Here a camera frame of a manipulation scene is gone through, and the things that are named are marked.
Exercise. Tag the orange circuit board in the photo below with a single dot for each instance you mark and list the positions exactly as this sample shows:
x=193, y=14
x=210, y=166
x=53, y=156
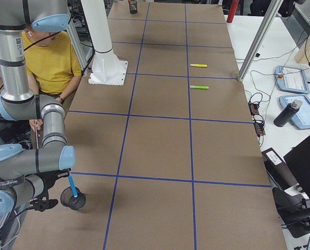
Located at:
x=259, y=129
x=253, y=107

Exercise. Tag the lower teach pendant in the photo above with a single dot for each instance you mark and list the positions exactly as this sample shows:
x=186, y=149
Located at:
x=302, y=118

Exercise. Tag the blue highlighter pen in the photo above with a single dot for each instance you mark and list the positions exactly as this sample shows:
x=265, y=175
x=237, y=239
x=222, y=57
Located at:
x=72, y=186

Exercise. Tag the teach pendant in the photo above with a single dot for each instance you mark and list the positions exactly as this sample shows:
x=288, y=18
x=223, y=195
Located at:
x=291, y=79
x=302, y=118

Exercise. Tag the upper teach pendant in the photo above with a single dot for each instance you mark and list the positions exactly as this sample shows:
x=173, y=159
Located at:
x=291, y=79

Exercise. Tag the black mesh pen cup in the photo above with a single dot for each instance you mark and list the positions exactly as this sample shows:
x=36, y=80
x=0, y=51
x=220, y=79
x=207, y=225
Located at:
x=133, y=7

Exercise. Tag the green highlighter pen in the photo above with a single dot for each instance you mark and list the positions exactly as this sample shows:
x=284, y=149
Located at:
x=200, y=87

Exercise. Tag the green handled reacher stick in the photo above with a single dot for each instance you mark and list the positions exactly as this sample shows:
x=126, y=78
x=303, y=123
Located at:
x=36, y=134

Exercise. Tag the white pedestal column base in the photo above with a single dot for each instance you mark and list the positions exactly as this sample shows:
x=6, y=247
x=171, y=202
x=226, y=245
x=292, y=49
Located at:
x=107, y=69

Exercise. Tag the aluminium frame post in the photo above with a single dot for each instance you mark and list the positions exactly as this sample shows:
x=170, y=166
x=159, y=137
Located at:
x=260, y=35

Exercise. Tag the black drink bottle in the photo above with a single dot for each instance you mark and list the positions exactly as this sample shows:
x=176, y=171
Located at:
x=290, y=110

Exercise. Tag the black white box device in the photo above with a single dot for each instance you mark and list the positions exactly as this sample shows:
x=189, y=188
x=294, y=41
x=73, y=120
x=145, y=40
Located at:
x=278, y=169

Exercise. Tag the black monitor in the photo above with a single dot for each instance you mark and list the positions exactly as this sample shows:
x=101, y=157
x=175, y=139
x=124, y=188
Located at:
x=298, y=161

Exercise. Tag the yellow highlighter pen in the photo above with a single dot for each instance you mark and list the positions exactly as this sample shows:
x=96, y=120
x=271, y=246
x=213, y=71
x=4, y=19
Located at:
x=199, y=65

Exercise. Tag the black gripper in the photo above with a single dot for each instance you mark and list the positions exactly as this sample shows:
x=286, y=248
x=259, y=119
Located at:
x=56, y=174

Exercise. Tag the person in yellow shirt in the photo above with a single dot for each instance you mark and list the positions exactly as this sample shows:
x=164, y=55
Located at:
x=52, y=65

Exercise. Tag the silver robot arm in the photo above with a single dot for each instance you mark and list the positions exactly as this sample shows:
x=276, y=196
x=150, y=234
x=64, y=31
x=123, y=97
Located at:
x=37, y=154

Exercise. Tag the red bottle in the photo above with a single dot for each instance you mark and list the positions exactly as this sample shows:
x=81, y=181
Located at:
x=232, y=10

